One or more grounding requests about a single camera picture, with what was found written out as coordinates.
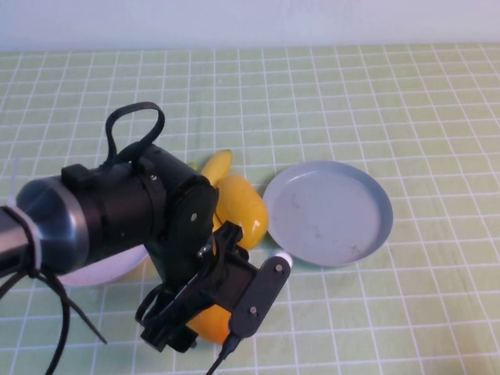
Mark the plain yellow-orange mango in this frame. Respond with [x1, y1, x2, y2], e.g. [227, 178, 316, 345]
[212, 174, 270, 251]

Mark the light blue round plate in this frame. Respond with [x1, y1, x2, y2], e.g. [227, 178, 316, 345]
[262, 159, 394, 268]

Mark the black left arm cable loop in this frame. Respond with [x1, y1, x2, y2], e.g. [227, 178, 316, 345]
[104, 101, 166, 171]

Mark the pale pink round plate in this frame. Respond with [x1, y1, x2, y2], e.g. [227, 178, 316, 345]
[57, 242, 150, 288]

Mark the black left camera cable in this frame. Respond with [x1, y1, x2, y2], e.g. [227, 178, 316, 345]
[45, 284, 244, 375]

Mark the white zip tie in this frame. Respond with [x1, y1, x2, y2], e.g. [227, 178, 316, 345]
[6, 158, 45, 277]

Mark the orange mango with green tip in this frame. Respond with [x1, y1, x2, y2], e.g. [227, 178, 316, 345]
[186, 304, 232, 345]

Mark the green checkered tablecloth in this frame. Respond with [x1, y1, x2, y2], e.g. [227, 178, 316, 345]
[0, 43, 500, 375]

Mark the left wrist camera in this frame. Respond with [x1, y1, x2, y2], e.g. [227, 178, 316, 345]
[228, 251, 294, 341]

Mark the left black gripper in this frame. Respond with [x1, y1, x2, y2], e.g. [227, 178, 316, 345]
[134, 222, 259, 355]

